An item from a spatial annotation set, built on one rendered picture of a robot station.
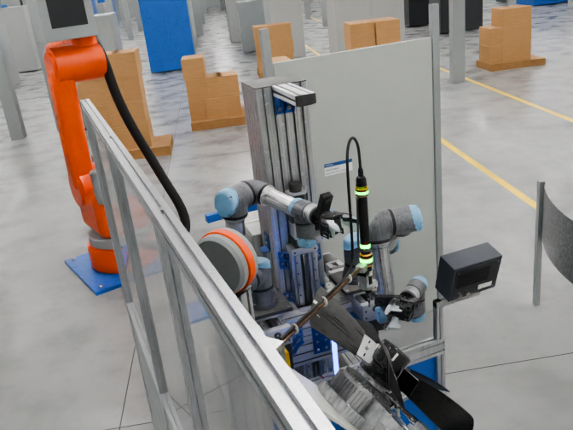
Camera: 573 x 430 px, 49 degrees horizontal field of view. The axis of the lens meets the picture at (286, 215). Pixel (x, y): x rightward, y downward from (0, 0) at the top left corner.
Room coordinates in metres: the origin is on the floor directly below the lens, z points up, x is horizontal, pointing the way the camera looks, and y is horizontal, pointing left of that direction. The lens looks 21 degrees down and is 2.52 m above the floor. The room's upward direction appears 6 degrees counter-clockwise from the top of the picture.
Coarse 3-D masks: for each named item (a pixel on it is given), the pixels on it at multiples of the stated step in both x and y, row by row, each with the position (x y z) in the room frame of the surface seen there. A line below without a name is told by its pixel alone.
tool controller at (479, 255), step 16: (448, 256) 2.53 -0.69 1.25; (464, 256) 2.52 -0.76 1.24; (480, 256) 2.52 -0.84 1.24; (496, 256) 2.52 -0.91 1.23; (448, 272) 2.48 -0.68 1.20; (464, 272) 2.46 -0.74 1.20; (480, 272) 2.50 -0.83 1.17; (496, 272) 2.54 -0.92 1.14; (448, 288) 2.48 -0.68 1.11; (464, 288) 2.49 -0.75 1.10; (480, 288) 2.53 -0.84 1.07
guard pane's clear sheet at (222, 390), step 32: (128, 192) 1.89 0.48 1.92; (128, 224) 2.11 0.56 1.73; (128, 256) 2.39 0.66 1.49; (128, 288) 2.79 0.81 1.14; (160, 288) 1.57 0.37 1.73; (192, 288) 1.10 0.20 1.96; (160, 320) 1.72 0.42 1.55; (192, 320) 1.17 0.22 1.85; (160, 352) 1.92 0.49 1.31; (192, 352) 1.25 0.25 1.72; (224, 352) 0.92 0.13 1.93; (224, 384) 0.96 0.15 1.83; (224, 416) 1.01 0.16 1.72; (256, 416) 0.78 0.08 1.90
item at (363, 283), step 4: (364, 264) 1.94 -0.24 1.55; (356, 268) 1.93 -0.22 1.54; (364, 268) 1.92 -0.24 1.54; (360, 272) 1.92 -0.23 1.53; (364, 272) 1.92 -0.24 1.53; (368, 272) 1.94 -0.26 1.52; (360, 276) 1.94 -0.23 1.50; (364, 276) 1.92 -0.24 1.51; (360, 280) 1.94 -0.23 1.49; (364, 280) 1.94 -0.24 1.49; (376, 280) 1.98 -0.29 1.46; (360, 284) 1.95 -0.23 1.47; (364, 284) 1.94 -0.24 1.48; (368, 284) 1.94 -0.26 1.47; (372, 284) 1.95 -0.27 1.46; (376, 284) 1.95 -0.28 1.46; (360, 288) 1.95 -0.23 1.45; (364, 288) 1.94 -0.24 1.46; (368, 288) 1.94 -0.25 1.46; (372, 288) 1.94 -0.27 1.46
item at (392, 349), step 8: (384, 344) 1.89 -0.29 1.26; (392, 344) 1.95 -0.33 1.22; (376, 352) 1.88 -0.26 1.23; (384, 352) 1.86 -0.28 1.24; (392, 352) 1.85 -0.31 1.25; (400, 352) 1.85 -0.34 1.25; (376, 360) 1.86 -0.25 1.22; (384, 360) 1.84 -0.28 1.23; (400, 360) 1.84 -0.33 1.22; (408, 360) 1.85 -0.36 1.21; (368, 368) 1.84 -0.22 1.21; (376, 368) 1.85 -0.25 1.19; (400, 368) 1.83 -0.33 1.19; (376, 376) 1.81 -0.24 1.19; (384, 376) 1.83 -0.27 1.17; (384, 384) 1.80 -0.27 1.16
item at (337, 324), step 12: (336, 300) 1.99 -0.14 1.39; (324, 312) 1.90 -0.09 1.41; (336, 312) 1.93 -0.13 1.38; (348, 312) 1.97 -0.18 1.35; (312, 324) 1.82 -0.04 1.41; (324, 324) 1.86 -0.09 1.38; (336, 324) 1.89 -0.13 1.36; (348, 324) 1.91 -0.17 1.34; (336, 336) 1.85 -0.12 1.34; (348, 336) 1.88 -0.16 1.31; (360, 336) 1.90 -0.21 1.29; (348, 348) 1.85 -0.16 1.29
